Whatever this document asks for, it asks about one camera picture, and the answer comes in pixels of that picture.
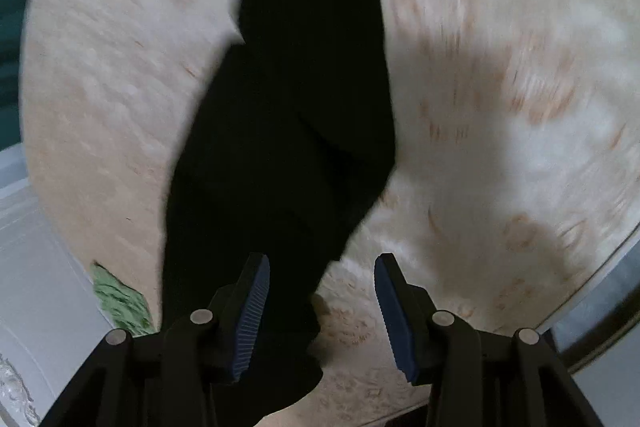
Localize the white carved headboard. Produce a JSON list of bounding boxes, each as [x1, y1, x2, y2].
[[0, 144, 163, 427]]

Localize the beige floral mattress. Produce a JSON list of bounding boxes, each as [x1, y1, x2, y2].
[[20, 0, 640, 427]]

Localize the teal curtain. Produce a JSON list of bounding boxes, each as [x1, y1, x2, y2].
[[0, 0, 31, 142]]

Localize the black ribbed pants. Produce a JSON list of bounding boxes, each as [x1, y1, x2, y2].
[[160, 0, 398, 427]]

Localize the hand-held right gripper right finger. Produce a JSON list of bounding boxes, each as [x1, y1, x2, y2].
[[374, 253, 603, 427]]

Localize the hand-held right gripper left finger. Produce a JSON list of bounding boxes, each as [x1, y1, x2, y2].
[[40, 252, 271, 427]]

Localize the green shirt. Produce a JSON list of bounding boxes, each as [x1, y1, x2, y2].
[[90, 261, 156, 338]]

